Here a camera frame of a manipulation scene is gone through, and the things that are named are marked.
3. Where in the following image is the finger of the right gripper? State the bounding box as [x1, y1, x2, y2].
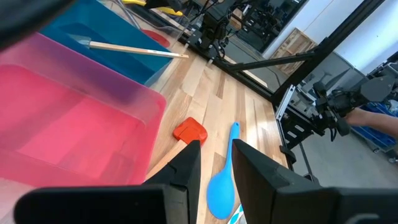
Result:
[144, 0, 183, 11]

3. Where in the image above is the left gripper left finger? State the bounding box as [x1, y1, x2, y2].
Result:
[14, 139, 202, 224]

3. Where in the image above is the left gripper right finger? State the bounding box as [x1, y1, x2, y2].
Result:
[231, 138, 398, 224]

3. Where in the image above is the yellow silicone spatula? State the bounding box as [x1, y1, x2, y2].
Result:
[121, 0, 184, 17]

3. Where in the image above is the red slotted spatula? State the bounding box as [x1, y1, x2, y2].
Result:
[141, 29, 171, 48]

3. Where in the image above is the blue silicone spoon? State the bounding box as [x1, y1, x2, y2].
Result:
[206, 121, 241, 220]

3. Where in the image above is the grey spatula with wooden handle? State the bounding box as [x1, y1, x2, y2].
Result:
[68, 33, 190, 60]

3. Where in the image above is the orange spatula with wooden handle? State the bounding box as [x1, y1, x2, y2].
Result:
[145, 116, 208, 180]

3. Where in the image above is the person's forearm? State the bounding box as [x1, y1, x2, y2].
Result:
[343, 107, 398, 139]

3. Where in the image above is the clear plastic bin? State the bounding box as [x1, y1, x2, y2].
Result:
[105, 0, 195, 47]

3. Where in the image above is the blue-white patterned knife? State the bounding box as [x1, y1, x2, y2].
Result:
[226, 203, 246, 224]

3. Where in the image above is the blue plastic bin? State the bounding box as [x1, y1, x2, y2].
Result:
[39, 0, 174, 87]

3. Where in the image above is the pink translucent plastic bin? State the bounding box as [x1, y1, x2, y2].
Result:
[0, 32, 168, 224]

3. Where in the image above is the blue crate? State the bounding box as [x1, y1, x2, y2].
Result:
[350, 101, 398, 153]

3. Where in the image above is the wooden board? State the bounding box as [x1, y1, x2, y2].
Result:
[269, 27, 318, 77]

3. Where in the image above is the black metal rig frame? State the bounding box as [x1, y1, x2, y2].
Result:
[178, 0, 386, 184]

